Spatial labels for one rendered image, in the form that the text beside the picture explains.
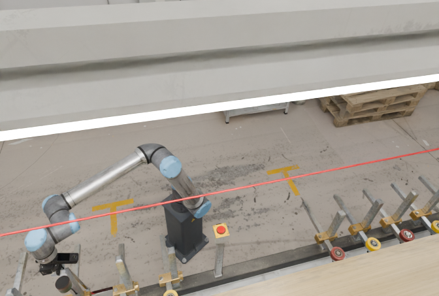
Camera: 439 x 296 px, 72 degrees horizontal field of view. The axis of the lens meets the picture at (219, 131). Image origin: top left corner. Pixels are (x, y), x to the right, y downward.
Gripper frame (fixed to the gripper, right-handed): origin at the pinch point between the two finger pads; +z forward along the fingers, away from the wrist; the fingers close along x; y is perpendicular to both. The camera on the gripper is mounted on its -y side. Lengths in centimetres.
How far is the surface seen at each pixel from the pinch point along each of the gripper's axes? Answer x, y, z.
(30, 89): 45, -38, -137
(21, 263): -13.5, 24.2, 4.6
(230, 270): 7, -89, 31
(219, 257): 10, -80, 5
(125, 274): 9.6, -30.0, -2.1
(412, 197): 9, -203, -12
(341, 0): 41, -86, -145
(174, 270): 10, -55, 6
